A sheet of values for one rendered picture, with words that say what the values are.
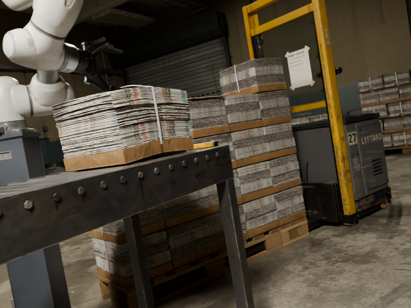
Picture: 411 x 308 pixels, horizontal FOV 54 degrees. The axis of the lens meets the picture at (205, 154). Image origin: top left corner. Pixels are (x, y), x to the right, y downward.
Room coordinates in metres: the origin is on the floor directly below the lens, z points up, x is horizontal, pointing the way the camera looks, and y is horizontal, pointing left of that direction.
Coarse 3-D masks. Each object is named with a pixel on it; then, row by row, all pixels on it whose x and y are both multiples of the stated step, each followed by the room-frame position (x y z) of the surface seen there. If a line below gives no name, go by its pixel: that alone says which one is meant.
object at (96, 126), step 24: (96, 96) 1.23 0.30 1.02; (120, 96) 1.23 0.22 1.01; (144, 96) 1.32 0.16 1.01; (72, 120) 1.32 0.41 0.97; (96, 120) 1.26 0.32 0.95; (120, 120) 1.22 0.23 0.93; (144, 120) 1.31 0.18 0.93; (72, 144) 1.34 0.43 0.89; (96, 144) 1.28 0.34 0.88; (120, 144) 1.22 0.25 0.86
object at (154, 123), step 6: (150, 90) 1.35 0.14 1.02; (156, 90) 1.38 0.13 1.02; (150, 96) 1.35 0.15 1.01; (156, 96) 1.38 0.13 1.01; (150, 102) 1.34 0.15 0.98; (156, 102) 1.39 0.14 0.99; (150, 108) 1.34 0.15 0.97; (150, 114) 1.34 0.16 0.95; (162, 114) 1.39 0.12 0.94; (156, 120) 1.38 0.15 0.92; (162, 120) 1.39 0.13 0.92; (150, 126) 1.34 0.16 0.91; (156, 126) 1.36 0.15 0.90; (162, 126) 1.38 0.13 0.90; (156, 132) 1.36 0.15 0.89; (162, 132) 1.38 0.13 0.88; (156, 138) 1.35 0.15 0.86; (162, 138) 1.37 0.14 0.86
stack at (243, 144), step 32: (256, 128) 2.68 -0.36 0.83; (192, 224) 2.29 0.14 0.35; (256, 224) 2.59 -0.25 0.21; (96, 256) 2.30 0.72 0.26; (128, 256) 2.04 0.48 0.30; (160, 256) 2.15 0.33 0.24; (224, 256) 2.40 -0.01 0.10; (256, 256) 2.56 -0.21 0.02; (128, 288) 2.02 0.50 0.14; (160, 288) 2.27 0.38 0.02
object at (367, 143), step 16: (304, 128) 3.30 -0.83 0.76; (320, 128) 3.17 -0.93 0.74; (352, 128) 3.06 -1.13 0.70; (368, 128) 3.19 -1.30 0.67; (304, 144) 3.32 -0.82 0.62; (320, 144) 3.19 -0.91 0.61; (352, 144) 3.04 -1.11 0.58; (368, 144) 3.17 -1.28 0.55; (304, 160) 3.34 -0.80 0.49; (320, 160) 3.21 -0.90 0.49; (352, 160) 3.02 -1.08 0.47; (368, 160) 3.15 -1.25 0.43; (384, 160) 3.29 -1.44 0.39; (304, 176) 3.36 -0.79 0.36; (320, 176) 3.23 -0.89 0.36; (352, 176) 3.01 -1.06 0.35; (368, 176) 3.13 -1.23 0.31; (384, 176) 3.27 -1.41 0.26; (368, 192) 3.12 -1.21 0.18; (384, 192) 3.23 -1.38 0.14; (368, 208) 3.08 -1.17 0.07; (384, 208) 3.26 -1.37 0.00
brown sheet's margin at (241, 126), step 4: (256, 120) 2.67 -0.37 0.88; (260, 120) 2.69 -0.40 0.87; (232, 124) 2.54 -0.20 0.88; (236, 124) 2.56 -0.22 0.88; (240, 124) 2.58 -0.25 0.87; (244, 124) 2.60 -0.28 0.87; (248, 124) 2.63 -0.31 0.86; (252, 124) 2.65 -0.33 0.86; (256, 124) 2.67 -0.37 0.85; (260, 124) 2.69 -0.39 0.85; (232, 128) 2.54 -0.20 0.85; (236, 128) 2.56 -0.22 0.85; (240, 128) 2.58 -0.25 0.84; (244, 128) 2.60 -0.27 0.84
